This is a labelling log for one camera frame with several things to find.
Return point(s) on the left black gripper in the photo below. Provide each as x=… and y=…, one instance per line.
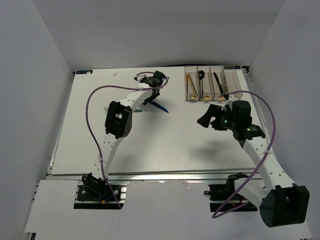
x=149, y=99

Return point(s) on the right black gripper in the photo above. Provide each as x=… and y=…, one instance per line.
x=213, y=111

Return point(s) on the blue knife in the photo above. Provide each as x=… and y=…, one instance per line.
x=159, y=106

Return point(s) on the black knife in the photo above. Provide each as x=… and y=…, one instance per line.
x=220, y=87

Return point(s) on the orange chopstick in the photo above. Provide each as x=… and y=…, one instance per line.
x=192, y=84
x=187, y=77

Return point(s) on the black spoon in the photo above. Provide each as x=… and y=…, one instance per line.
x=201, y=75

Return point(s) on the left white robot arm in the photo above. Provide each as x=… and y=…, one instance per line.
x=118, y=124

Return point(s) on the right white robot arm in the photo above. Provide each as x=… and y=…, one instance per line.
x=281, y=201

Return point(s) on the clear container compartment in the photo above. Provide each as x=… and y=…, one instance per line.
x=208, y=88
x=218, y=70
x=231, y=81
x=193, y=71

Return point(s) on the right blue label sticker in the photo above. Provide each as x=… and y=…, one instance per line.
x=231, y=67

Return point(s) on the blue label sticker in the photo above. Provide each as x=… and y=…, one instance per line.
x=84, y=72
x=231, y=67

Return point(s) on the left blue label sticker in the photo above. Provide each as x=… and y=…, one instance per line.
x=84, y=72

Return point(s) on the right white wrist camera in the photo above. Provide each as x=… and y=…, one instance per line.
x=229, y=99

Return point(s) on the green handled fork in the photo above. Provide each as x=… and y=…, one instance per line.
x=135, y=111

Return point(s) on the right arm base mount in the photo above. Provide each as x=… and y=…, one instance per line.
x=218, y=193

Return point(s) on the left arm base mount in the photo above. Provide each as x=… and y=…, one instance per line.
x=95, y=194

